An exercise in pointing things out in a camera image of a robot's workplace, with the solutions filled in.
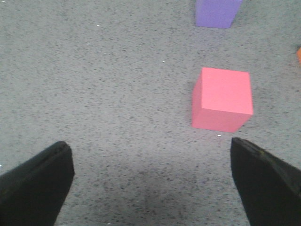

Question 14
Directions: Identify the purple foam cube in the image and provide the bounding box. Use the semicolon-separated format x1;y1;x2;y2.
195;0;243;29

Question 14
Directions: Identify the pink foam cube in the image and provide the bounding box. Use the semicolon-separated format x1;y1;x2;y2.
191;67;253;133

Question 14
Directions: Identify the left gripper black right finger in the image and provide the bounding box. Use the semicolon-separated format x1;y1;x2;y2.
230;137;301;226

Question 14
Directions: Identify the orange foam cube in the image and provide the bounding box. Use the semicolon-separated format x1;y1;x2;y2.
296;47;301;64

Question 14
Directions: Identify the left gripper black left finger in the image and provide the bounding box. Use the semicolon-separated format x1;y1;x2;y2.
0;141;75;226

